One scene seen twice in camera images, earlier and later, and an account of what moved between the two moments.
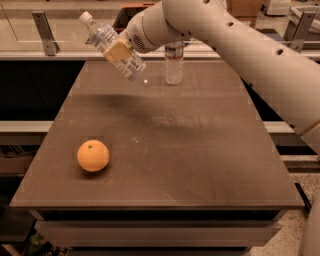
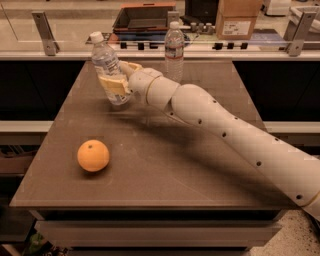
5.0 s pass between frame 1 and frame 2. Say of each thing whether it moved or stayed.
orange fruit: stayed
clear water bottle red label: stayed
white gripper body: moved
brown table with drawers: stayed
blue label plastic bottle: moved
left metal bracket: stayed
